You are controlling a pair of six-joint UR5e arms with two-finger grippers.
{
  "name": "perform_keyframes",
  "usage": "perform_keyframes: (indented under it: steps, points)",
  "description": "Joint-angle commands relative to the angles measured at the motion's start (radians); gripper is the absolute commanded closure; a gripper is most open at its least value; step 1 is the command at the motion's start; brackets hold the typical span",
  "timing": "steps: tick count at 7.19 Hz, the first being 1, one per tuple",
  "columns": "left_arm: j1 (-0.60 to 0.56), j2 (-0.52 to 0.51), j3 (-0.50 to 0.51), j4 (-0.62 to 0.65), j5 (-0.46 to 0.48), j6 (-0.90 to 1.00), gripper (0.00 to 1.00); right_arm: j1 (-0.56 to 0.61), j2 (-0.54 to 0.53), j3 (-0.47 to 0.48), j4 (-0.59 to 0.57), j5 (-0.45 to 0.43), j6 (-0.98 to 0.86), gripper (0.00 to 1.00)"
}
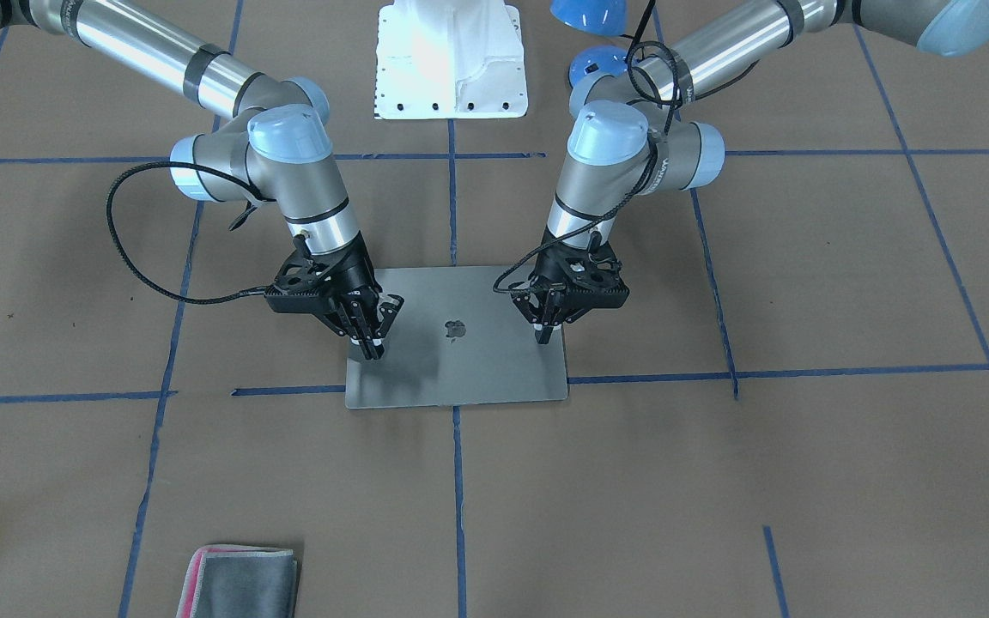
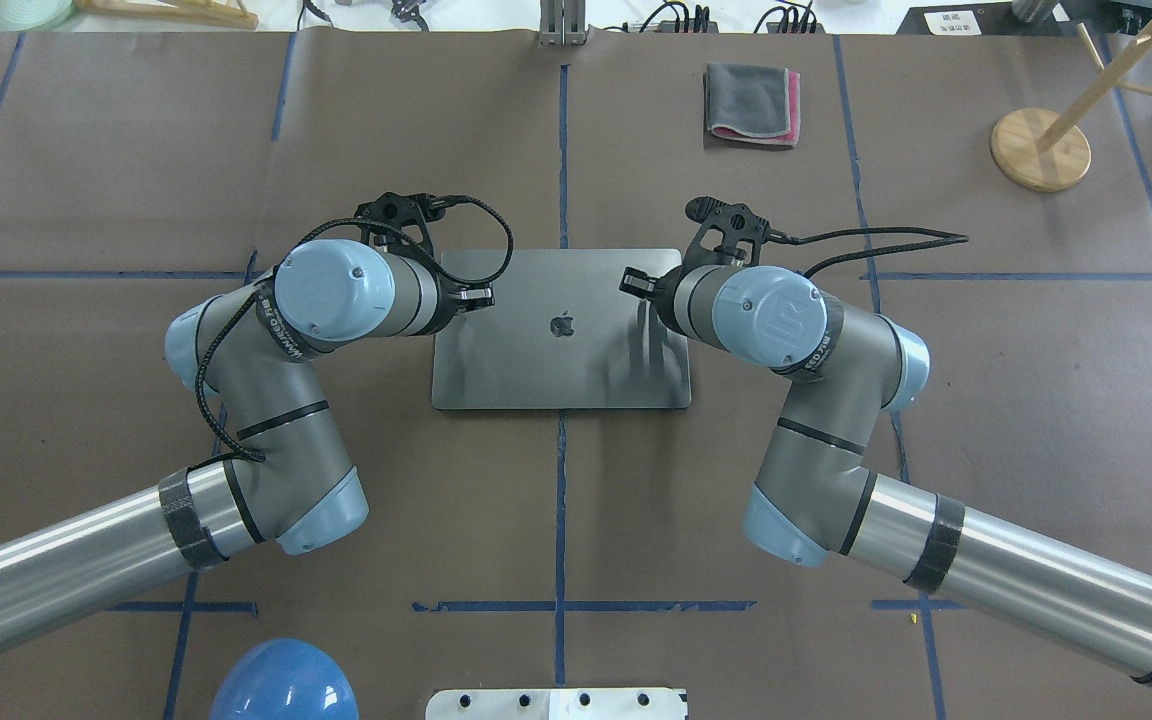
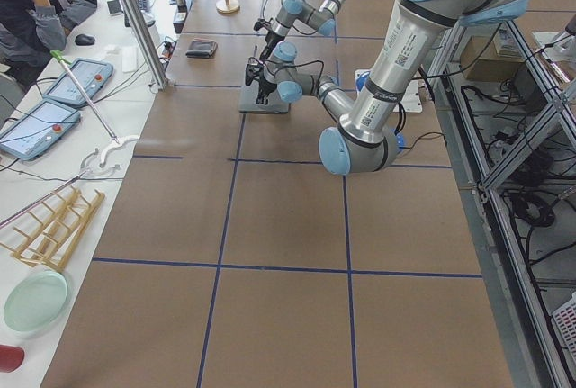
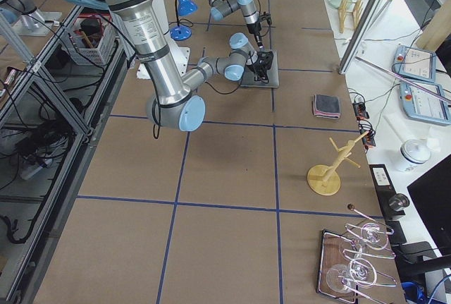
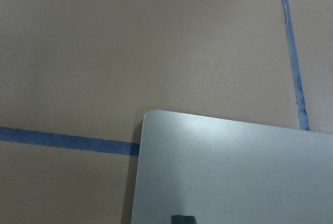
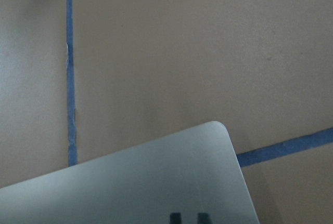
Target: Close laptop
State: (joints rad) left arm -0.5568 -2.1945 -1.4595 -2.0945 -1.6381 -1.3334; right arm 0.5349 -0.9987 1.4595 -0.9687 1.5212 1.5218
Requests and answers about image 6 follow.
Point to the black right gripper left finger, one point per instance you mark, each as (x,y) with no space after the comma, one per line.
(175,218)

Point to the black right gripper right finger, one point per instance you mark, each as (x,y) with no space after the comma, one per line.
(203,218)

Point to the grey laptop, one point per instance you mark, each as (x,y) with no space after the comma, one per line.
(192,171)

